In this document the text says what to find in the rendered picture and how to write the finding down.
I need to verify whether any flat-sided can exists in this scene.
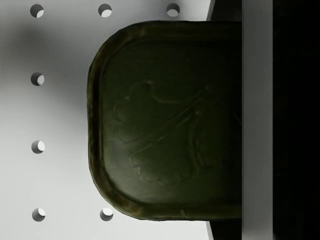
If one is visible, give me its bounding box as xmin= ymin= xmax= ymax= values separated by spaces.
xmin=87 ymin=20 xmax=243 ymax=223

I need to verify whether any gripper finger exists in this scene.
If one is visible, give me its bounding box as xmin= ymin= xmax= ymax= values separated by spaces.
xmin=206 ymin=0 xmax=243 ymax=23
xmin=206 ymin=218 xmax=243 ymax=240

